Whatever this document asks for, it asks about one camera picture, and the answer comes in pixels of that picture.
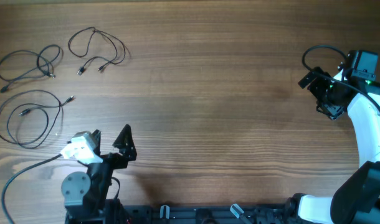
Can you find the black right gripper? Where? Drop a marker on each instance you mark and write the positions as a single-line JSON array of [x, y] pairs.
[[316, 90]]

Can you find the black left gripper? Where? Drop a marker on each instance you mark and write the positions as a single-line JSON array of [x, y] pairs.
[[127, 152]]

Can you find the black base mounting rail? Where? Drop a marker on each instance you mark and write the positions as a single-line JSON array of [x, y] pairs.
[[166, 214]]

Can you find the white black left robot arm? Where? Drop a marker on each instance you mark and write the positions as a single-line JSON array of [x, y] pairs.
[[85, 193]]

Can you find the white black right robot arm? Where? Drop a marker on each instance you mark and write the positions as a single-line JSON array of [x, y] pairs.
[[354, 91]]

